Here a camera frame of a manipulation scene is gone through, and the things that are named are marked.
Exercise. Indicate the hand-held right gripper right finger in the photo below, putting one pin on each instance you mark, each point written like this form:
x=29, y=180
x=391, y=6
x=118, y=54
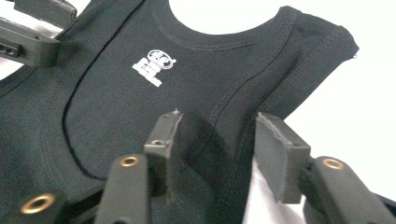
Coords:
x=280, y=155

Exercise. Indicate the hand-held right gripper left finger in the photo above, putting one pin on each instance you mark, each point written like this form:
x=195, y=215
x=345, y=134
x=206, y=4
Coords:
x=162, y=149

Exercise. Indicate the black tank top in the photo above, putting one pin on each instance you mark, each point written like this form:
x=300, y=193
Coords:
x=124, y=109

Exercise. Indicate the white table mat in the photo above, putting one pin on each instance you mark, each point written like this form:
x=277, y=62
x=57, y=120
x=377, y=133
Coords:
x=358, y=109

